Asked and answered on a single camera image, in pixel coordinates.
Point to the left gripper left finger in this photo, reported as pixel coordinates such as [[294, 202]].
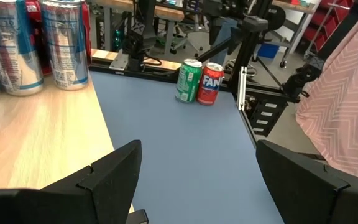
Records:
[[73, 202]]

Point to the red Fanta can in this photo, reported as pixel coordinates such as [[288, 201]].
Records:
[[210, 85]]

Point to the black clamp mount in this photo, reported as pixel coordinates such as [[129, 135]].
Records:
[[303, 77]]

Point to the person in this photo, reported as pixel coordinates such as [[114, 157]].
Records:
[[337, 102]]

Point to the silver frame bracket strip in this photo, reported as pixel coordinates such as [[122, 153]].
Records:
[[242, 90]]

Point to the red storage bin rack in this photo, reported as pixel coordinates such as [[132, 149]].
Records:
[[328, 18]]

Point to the wooden shelf black metal frame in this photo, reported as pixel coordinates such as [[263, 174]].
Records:
[[42, 133]]

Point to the wooden workbench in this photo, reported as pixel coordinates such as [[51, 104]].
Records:
[[166, 12]]

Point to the black office chair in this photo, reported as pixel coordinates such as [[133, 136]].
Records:
[[185, 34]]

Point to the red Coca-Cola can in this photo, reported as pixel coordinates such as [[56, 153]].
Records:
[[33, 11]]

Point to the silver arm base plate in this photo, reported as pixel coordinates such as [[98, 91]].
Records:
[[118, 61]]

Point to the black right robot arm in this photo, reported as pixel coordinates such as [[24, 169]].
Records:
[[141, 40]]

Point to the blue box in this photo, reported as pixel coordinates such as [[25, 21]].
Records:
[[267, 50]]

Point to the green soda can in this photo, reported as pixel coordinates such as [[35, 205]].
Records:
[[187, 82]]

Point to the black labelled rack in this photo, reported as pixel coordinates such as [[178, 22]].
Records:
[[266, 119]]

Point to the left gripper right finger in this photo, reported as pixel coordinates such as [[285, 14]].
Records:
[[322, 202]]

